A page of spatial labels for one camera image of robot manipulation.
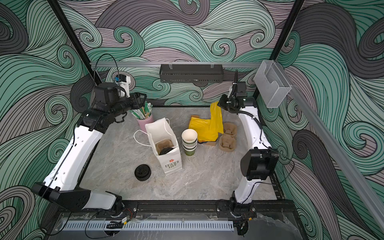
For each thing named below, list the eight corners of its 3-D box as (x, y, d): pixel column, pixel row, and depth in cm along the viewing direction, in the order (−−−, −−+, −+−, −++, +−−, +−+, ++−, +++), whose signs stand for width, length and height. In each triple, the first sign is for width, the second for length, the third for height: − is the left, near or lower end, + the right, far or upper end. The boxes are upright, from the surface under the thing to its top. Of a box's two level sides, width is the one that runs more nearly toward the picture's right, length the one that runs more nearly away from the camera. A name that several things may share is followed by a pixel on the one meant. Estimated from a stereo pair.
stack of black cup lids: (134, 181, 84) (132, 178, 81) (138, 167, 90) (136, 164, 87) (149, 181, 84) (148, 178, 81) (152, 167, 90) (150, 164, 87)
